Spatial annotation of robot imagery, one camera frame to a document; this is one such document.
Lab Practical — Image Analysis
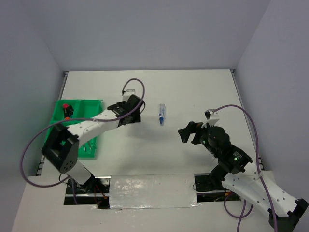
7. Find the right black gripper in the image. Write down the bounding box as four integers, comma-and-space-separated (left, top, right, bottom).
177, 119, 219, 157

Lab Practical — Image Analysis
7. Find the clear glue bottle blue cap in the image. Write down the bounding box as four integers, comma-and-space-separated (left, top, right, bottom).
158, 104, 166, 126

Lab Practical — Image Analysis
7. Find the pink-capped black highlighter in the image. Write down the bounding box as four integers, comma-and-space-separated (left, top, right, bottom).
62, 104, 69, 117

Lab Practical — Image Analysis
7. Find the blue-capped black highlighter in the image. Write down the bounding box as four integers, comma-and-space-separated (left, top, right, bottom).
66, 105, 74, 117

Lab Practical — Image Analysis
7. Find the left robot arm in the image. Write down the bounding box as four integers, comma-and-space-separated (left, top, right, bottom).
42, 94, 144, 193

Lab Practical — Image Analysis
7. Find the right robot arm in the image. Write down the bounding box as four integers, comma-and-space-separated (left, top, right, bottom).
178, 122, 309, 232

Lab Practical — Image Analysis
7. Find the green four-compartment plastic bin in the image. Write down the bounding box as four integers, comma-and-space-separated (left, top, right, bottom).
50, 99, 104, 160

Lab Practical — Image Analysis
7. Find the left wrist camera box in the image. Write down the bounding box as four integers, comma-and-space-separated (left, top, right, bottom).
122, 89, 135, 101

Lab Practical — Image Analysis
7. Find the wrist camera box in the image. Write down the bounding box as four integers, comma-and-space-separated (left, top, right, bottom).
202, 109, 220, 128
122, 89, 135, 101

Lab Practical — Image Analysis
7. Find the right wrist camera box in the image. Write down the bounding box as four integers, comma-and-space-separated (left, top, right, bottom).
202, 109, 220, 128

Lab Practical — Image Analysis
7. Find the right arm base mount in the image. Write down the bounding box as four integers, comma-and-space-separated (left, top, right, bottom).
192, 174, 232, 203

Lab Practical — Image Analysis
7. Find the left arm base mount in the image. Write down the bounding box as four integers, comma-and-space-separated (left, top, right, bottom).
63, 176, 111, 209

